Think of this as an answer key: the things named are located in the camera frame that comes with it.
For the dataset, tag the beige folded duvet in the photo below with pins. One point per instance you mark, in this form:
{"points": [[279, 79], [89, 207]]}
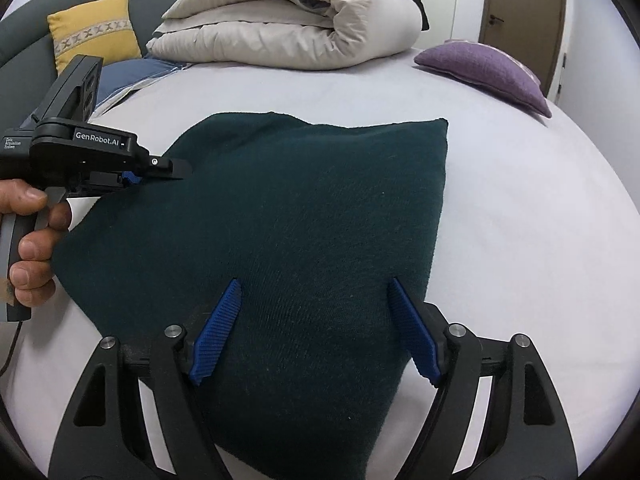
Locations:
{"points": [[297, 34]]}

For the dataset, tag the brown wooden door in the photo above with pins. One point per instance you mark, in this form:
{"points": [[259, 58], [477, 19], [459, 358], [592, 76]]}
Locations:
{"points": [[529, 30]]}

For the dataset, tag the blue pillow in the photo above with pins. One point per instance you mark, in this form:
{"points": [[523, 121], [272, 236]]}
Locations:
{"points": [[119, 81]]}

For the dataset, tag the purple cushion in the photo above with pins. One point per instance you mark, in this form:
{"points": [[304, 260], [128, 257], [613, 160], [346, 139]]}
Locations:
{"points": [[487, 68]]}

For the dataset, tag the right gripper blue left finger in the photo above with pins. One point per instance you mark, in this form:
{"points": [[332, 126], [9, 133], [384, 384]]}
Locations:
{"points": [[208, 341]]}

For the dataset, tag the person's left hand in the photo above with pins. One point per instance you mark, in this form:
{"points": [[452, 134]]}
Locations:
{"points": [[32, 275]]}

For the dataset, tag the grey upholstered headboard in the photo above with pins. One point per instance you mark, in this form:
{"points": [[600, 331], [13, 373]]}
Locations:
{"points": [[27, 54]]}

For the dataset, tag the white bed sheet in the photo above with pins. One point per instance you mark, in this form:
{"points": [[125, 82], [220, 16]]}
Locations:
{"points": [[537, 236]]}

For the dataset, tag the yellow patterned cushion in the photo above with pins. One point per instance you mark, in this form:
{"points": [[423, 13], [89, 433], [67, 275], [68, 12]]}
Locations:
{"points": [[99, 28]]}

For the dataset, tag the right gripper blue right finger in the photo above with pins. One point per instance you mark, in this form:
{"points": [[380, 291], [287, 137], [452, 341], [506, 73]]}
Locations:
{"points": [[413, 332]]}

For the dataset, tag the dark green knit cloth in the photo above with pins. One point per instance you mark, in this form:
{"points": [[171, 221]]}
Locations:
{"points": [[313, 221]]}

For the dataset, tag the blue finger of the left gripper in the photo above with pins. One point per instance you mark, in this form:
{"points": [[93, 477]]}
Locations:
{"points": [[128, 177]]}

